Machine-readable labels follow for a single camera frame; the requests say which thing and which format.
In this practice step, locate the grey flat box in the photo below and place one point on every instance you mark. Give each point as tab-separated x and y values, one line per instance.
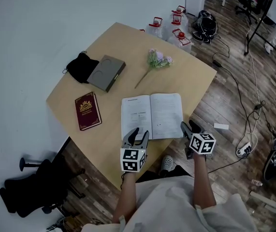
106	72

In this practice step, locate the small plastic bottle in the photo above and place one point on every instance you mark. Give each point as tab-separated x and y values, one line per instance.
256	183

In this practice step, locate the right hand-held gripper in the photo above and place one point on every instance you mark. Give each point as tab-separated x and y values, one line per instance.
201	144

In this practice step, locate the person's right forearm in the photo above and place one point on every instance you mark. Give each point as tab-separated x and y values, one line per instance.
203	182

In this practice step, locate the pale wooden plank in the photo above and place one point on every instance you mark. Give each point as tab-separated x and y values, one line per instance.
264	199

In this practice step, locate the black office chair with armrests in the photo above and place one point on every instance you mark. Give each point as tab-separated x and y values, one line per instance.
31	190

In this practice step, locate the white power strip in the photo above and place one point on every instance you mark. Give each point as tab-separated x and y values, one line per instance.
243	150

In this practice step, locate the white clog shoe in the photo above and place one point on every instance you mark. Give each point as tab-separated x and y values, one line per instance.
168	163

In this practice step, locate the artificial flower sprig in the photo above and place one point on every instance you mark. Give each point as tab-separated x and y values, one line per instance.
158	59

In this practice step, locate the black swivel chair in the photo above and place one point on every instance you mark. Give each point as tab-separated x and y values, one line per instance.
245	5

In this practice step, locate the person's white shirt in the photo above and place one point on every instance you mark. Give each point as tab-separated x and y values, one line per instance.
166	207

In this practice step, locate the white paper slip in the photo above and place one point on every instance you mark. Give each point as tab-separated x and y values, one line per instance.
221	126

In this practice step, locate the person's black trousers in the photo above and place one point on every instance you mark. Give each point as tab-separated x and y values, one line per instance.
152	175

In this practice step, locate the white and yellow book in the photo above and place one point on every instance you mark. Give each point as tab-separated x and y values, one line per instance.
152	115

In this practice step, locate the person's left forearm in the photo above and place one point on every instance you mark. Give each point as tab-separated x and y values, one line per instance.
128	197

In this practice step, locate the black bag on floor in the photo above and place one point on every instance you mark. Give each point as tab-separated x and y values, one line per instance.
204	25

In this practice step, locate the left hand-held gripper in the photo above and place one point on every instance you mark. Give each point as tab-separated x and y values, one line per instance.
131	159

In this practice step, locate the clear water jug red cap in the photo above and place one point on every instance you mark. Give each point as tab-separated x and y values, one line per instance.
179	8
177	20
155	29
181	39

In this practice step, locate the dark red hardcover book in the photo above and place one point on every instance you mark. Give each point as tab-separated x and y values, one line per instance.
87	111

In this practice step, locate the black power adapter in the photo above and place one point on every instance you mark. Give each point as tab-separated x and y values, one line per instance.
217	63

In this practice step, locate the light wooden table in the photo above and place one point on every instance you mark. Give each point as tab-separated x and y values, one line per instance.
133	47

